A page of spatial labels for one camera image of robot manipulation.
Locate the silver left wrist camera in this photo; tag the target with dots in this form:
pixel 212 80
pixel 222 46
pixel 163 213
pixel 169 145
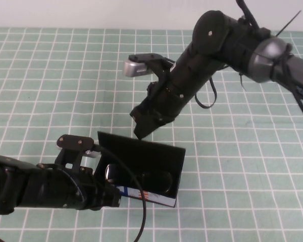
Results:
pixel 92 153

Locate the black frame glasses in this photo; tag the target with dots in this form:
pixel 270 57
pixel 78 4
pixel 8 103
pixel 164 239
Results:
pixel 111 172

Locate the black zip tie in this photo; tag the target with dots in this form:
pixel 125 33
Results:
pixel 290 22

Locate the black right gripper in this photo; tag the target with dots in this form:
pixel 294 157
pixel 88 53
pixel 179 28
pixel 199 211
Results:
pixel 161 103

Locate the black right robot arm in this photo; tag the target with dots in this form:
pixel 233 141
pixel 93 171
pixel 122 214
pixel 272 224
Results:
pixel 212 43

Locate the black glasses case box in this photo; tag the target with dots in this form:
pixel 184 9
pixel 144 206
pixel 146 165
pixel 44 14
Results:
pixel 151 156

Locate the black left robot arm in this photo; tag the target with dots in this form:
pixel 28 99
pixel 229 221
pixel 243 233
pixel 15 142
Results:
pixel 27 184

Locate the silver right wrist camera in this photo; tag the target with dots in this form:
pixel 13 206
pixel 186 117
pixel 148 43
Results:
pixel 135 69

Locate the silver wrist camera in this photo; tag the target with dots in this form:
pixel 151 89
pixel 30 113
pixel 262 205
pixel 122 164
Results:
pixel 92 153
pixel 135 69

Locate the green white checkered tablecloth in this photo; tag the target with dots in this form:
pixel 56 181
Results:
pixel 53 75

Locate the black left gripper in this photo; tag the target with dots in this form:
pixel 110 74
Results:
pixel 101 196

